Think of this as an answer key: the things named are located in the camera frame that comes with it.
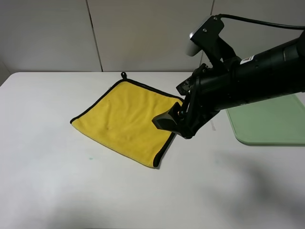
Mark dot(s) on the yellow towel with black trim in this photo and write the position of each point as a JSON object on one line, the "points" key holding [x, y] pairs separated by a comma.
{"points": [[121, 120]]}

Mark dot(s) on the light green plastic tray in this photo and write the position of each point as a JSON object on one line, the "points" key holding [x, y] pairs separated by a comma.
{"points": [[275, 122]]}

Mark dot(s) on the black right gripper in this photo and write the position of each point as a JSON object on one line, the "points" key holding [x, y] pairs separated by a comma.
{"points": [[207, 91]]}

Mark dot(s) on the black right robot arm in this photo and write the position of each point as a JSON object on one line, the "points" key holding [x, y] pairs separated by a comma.
{"points": [[276, 72]]}

